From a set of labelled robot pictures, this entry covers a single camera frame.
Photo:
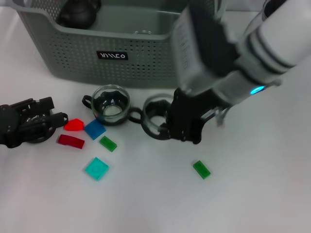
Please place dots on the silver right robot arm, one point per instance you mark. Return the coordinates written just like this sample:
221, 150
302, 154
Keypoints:
267, 48

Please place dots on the grey perforated storage bin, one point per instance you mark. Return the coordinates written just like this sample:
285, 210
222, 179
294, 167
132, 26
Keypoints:
121, 70

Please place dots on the dark red long brick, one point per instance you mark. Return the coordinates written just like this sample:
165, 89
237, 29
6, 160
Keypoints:
70, 141

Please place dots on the cyan square brick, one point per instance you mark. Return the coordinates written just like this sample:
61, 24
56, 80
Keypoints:
96, 169

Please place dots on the orange-red wedge brick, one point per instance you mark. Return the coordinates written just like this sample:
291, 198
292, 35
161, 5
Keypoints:
74, 125

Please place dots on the green rectangular brick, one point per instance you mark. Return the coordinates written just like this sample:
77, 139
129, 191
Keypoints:
108, 143
201, 170

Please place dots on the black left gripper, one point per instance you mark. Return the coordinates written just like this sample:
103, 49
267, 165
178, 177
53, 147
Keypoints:
12, 123

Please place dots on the black ceramic teapot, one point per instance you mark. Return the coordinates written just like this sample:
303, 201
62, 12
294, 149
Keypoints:
75, 14

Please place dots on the blue square brick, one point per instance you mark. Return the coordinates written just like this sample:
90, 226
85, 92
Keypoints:
94, 129

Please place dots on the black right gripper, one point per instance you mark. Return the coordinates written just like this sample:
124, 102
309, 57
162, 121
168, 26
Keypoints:
187, 116

